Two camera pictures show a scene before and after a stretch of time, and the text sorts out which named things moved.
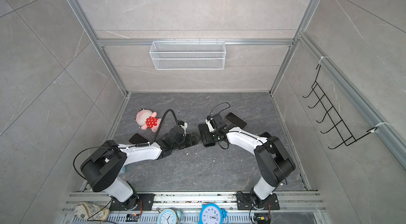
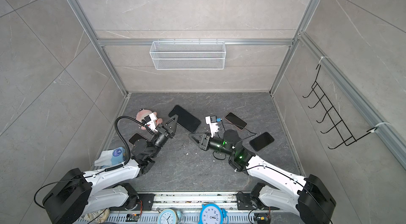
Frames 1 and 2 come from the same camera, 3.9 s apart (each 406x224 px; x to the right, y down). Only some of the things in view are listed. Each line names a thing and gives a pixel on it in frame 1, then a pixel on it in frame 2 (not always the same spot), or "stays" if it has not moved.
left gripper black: (191, 142) -> (163, 132)
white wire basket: (187, 55) stays
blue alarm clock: (211, 213) stays
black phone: (236, 120) stays
